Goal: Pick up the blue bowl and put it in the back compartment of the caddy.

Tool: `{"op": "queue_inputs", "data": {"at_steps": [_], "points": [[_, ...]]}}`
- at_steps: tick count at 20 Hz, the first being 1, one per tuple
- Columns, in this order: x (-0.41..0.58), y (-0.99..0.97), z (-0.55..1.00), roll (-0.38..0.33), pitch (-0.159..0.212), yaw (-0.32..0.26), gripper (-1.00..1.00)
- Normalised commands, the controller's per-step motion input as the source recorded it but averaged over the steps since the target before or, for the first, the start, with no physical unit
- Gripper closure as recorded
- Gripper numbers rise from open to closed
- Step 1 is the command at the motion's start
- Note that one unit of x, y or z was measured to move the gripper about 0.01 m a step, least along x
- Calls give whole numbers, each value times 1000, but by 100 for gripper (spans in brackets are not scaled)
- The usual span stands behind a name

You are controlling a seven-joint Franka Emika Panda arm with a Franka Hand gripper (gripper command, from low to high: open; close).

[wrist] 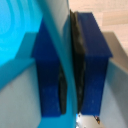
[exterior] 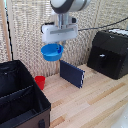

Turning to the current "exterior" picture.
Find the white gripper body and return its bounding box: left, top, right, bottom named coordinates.
left=40, top=22, right=79, bottom=45

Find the light blue bowl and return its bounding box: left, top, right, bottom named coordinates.
left=40, top=43, right=65, bottom=62

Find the red cup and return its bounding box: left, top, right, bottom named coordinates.
left=34, top=75, right=47, bottom=91

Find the black fabric storage box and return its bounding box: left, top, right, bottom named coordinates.
left=0, top=59, right=52, bottom=128

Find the dark blue board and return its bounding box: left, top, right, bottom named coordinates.
left=59, top=59, right=86, bottom=90

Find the black case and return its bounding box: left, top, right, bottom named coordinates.
left=86, top=28, right=128, bottom=81

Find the black cable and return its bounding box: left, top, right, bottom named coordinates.
left=77, top=17, right=128, bottom=33

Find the wooden post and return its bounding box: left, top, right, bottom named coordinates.
left=0, top=0, right=12, bottom=63

